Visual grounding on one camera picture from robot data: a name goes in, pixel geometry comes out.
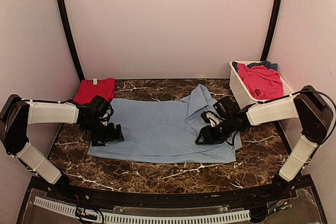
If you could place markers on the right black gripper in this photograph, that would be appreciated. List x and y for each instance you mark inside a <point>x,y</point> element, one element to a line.
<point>209,137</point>

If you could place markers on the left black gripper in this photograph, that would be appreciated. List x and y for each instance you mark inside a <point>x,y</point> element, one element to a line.
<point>110,136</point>

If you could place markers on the red t-shirt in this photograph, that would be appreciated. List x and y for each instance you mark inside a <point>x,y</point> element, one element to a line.
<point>88,89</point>

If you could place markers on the light blue shirt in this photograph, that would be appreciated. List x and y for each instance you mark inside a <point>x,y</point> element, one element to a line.
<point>165,132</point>

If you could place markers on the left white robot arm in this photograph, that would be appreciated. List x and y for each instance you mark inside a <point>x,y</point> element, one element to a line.
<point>24,122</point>

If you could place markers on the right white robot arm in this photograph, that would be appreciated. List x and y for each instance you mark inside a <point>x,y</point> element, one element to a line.
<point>311,110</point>

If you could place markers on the white plastic laundry bin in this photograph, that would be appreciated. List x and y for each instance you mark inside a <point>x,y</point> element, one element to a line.
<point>240,91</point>

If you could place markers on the pink garment in bin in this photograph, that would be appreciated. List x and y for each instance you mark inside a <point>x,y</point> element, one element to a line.
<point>261,82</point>

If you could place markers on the dark blue garment in bin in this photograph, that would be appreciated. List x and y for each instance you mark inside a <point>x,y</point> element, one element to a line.
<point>267,64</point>

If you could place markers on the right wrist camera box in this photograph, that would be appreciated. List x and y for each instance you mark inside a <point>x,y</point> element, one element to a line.
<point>226,108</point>

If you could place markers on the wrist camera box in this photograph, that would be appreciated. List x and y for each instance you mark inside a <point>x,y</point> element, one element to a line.
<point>99,106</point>
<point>226,108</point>

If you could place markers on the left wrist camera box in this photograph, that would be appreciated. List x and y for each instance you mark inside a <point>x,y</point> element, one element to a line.
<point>99,106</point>

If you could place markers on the left electronics board with wires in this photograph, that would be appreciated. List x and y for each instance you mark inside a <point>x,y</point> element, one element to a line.
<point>87,213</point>

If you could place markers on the electronics board with wires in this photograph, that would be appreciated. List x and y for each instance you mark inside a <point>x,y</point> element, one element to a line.
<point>279,206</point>
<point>87,213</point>

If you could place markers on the white slotted cable duct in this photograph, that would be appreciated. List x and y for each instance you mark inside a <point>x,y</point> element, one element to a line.
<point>152,215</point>

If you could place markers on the right electronics board with wires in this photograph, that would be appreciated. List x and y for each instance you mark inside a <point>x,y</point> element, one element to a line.
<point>279,206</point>

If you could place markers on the right black frame post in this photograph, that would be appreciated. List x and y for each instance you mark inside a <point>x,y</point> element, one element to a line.
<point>271,30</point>

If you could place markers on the black frame post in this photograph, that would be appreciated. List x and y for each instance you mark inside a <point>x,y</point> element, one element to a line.
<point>70,39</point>
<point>271,30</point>

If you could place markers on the left black frame post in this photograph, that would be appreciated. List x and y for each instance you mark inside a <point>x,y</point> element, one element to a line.
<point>70,39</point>

